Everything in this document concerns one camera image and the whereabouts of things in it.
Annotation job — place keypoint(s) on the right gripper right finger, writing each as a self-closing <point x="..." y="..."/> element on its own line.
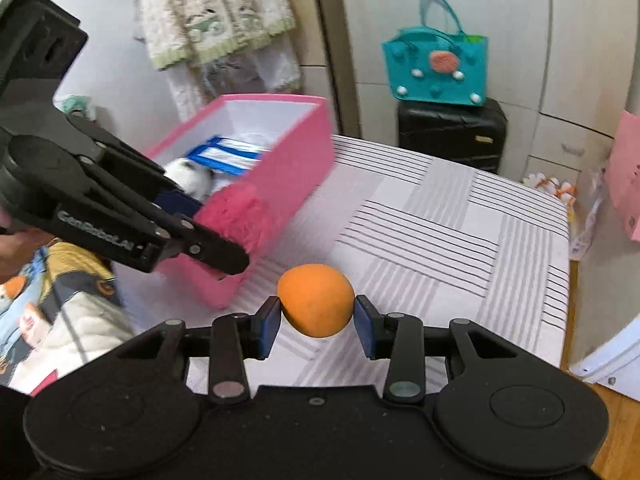
<point x="405" y="342"/>

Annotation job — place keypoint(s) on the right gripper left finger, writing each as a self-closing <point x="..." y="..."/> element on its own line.
<point x="226" y="343"/>

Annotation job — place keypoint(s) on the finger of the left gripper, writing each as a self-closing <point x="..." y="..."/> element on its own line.
<point x="180" y="197"/>
<point x="178" y="233"/>

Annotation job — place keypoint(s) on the white cat plush toy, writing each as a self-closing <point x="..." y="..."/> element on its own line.
<point x="195" y="180"/>

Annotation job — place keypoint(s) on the red fluffy pompom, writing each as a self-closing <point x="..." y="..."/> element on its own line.
<point x="239" y="214"/>

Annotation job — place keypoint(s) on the blue white wipes pack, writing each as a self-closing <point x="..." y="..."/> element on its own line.
<point x="227" y="155"/>

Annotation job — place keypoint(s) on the orange soft ball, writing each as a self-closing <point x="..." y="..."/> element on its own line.
<point x="317" y="300"/>

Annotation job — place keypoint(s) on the striped table cloth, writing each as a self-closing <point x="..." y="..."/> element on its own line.
<point x="415" y="234"/>

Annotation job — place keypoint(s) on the pink storage box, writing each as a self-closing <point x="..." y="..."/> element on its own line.
<point x="301" y="156"/>

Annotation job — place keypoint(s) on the cream green knit cardigan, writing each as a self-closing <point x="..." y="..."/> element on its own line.
<point x="206" y="48"/>

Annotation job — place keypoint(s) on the white door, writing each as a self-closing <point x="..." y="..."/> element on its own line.
<point x="614" y="365"/>

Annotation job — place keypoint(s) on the black suitcase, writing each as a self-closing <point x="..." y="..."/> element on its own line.
<point x="469" y="135"/>

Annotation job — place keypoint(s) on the teal felt handbag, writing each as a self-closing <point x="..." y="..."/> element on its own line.
<point x="425" y="64"/>

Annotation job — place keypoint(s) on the pink paper bag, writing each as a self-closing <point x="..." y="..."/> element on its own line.
<point x="622" y="175"/>

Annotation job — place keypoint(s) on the white wardrobe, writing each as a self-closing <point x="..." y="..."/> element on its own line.
<point x="520" y="85"/>

